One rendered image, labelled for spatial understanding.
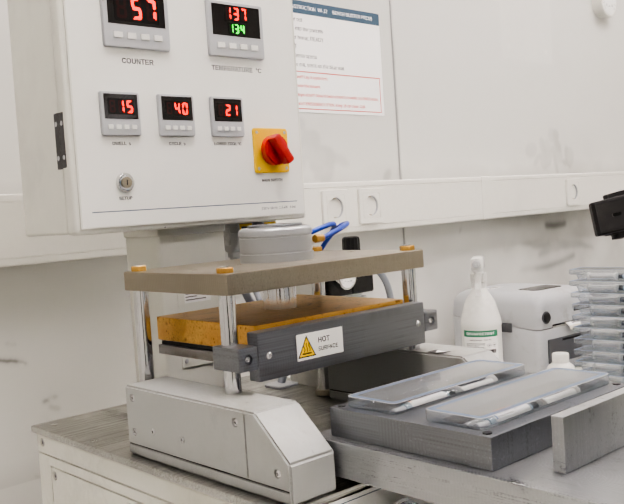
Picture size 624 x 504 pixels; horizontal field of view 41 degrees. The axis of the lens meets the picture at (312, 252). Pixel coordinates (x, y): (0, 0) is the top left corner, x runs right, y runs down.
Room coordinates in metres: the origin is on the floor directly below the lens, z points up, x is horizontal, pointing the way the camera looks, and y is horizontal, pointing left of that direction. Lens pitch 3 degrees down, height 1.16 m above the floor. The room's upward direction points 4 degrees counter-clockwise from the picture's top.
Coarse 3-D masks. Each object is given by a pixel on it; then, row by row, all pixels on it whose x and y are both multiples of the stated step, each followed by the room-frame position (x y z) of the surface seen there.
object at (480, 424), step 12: (588, 384) 0.70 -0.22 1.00; (600, 384) 0.71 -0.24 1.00; (552, 396) 0.66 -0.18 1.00; (564, 396) 0.67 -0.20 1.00; (516, 408) 0.63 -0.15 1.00; (528, 408) 0.64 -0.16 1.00; (540, 408) 0.65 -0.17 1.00; (432, 420) 0.63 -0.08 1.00; (444, 420) 0.62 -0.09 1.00; (456, 420) 0.62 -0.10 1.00; (468, 420) 0.61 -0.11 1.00; (480, 420) 0.60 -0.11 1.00; (492, 420) 0.61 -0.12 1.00; (504, 420) 0.62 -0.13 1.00
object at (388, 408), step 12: (492, 360) 0.81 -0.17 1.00; (504, 372) 0.76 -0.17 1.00; (516, 372) 0.77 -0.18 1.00; (468, 384) 0.73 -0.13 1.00; (480, 384) 0.74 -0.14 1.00; (348, 396) 0.70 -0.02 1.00; (420, 396) 0.68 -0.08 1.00; (432, 396) 0.69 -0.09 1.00; (444, 396) 0.70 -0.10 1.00; (360, 408) 0.69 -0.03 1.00; (372, 408) 0.68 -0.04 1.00; (384, 408) 0.67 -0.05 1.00; (396, 408) 0.66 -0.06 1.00; (408, 408) 0.67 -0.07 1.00
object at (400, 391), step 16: (448, 368) 0.79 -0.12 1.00; (464, 368) 0.78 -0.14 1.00; (480, 368) 0.78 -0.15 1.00; (496, 368) 0.78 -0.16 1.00; (400, 384) 0.73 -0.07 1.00; (416, 384) 0.73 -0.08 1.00; (432, 384) 0.73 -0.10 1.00; (448, 384) 0.72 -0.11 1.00; (384, 400) 0.68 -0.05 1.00; (400, 400) 0.67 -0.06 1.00
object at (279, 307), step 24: (288, 288) 0.89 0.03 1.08; (192, 312) 0.91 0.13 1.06; (216, 312) 0.90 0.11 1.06; (240, 312) 0.88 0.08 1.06; (264, 312) 0.87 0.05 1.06; (288, 312) 0.86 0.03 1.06; (312, 312) 0.84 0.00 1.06; (336, 312) 0.84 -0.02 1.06; (168, 336) 0.88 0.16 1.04; (192, 336) 0.85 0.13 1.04; (216, 336) 0.82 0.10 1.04; (240, 336) 0.79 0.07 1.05
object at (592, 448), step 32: (576, 416) 0.58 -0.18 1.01; (608, 416) 0.61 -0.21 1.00; (352, 448) 0.67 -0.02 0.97; (384, 448) 0.66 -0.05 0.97; (576, 448) 0.58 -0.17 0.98; (608, 448) 0.61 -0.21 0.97; (352, 480) 0.68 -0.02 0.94; (384, 480) 0.65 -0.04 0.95; (416, 480) 0.62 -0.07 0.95; (448, 480) 0.60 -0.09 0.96; (480, 480) 0.58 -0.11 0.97; (512, 480) 0.56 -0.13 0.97; (544, 480) 0.56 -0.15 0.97; (576, 480) 0.56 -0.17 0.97; (608, 480) 0.55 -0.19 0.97
